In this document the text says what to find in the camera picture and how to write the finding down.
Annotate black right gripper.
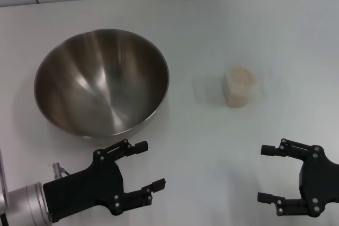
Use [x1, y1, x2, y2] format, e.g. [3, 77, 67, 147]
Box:
[257, 138, 339, 216]

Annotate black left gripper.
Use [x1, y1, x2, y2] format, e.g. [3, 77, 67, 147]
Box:
[43, 139, 166, 223]

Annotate stainless steel mixing bowl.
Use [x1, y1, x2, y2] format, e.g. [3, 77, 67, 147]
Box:
[33, 28, 170, 139]

